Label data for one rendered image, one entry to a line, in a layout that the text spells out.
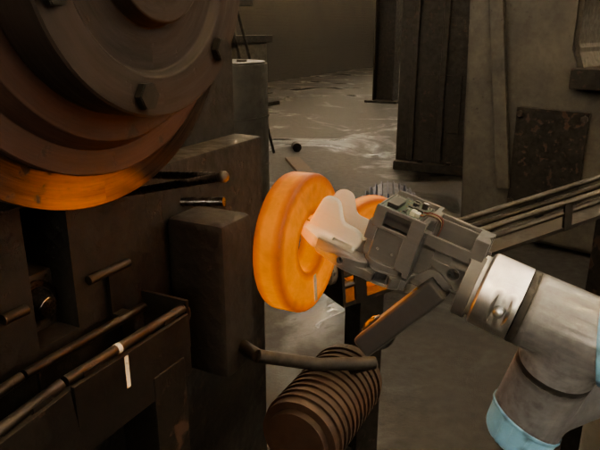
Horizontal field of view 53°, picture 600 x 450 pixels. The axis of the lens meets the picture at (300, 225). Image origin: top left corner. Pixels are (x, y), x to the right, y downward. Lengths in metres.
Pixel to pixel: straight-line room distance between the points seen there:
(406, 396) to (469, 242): 1.34
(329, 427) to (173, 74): 0.56
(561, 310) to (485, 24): 2.75
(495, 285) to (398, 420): 1.26
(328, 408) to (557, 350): 0.42
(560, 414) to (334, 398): 0.40
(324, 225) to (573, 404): 0.30
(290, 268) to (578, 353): 0.28
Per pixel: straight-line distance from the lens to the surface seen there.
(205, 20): 0.65
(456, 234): 0.62
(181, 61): 0.62
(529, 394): 0.65
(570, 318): 0.60
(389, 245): 0.61
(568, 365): 0.61
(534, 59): 3.17
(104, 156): 0.63
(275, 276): 0.62
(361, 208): 1.00
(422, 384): 1.99
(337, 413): 0.94
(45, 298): 0.78
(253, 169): 1.08
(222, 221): 0.84
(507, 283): 0.60
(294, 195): 0.63
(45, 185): 0.60
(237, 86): 3.34
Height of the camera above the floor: 1.05
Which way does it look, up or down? 18 degrees down
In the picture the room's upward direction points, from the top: straight up
